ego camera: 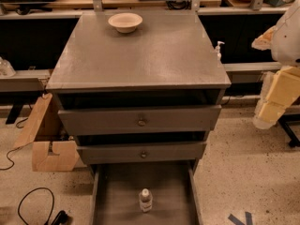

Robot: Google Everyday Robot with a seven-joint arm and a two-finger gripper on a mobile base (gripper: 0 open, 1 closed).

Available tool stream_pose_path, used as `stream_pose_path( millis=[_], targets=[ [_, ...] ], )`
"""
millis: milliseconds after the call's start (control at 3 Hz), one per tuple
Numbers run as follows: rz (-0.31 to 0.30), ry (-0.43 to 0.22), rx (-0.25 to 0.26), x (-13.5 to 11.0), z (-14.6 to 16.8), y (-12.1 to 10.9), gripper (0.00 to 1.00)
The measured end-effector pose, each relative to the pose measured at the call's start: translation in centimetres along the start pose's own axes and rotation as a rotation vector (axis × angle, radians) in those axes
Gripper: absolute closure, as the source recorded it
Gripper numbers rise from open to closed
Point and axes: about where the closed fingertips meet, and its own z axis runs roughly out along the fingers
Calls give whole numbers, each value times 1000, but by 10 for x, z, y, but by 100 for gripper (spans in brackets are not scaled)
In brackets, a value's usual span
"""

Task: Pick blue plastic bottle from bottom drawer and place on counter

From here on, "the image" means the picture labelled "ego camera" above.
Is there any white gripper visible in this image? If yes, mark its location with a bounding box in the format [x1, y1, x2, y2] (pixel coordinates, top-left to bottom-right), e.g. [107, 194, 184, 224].
[251, 25, 300, 130]

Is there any clear plastic bottle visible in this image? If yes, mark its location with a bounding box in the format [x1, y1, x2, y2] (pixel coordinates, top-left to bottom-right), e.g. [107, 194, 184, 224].
[139, 188, 153, 213]

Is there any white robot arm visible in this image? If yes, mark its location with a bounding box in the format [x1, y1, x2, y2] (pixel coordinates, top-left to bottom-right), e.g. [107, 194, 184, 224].
[251, 0, 300, 129]

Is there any white pump dispenser bottle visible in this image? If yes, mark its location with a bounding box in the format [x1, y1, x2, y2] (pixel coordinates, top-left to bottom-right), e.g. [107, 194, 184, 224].
[215, 41, 225, 61]

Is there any grey drawer cabinet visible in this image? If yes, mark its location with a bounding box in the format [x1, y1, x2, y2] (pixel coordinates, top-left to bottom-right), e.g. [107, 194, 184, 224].
[45, 9, 233, 173]

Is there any grey bottom drawer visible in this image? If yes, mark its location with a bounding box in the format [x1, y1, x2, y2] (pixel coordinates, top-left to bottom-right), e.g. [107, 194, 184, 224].
[89, 161, 203, 225]

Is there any grey drawer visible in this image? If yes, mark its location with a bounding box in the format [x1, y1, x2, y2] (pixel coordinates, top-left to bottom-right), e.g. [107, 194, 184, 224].
[78, 142, 206, 164]
[89, 161, 203, 225]
[58, 105, 221, 136]

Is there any grey middle drawer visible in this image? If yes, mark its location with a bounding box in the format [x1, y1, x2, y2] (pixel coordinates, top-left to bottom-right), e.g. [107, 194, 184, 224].
[78, 142, 206, 164]

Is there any grey top drawer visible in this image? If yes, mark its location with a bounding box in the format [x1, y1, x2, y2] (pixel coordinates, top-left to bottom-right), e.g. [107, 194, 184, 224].
[58, 105, 221, 136]

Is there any black metal stand leg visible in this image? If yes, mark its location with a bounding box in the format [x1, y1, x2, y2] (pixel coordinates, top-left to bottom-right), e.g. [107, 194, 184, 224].
[278, 114, 300, 147]

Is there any white bowl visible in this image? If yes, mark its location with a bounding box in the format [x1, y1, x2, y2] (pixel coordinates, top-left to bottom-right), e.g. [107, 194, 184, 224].
[108, 13, 143, 34]

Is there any notched wooden block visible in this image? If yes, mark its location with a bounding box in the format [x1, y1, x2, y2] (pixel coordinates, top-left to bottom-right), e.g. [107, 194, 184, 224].
[32, 141, 79, 172]

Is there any clear plastic container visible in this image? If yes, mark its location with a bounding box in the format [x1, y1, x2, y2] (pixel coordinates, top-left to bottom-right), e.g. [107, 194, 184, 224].
[0, 57, 16, 77]

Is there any black floor cable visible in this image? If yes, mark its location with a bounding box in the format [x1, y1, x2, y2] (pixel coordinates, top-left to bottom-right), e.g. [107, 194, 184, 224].
[17, 187, 69, 225]

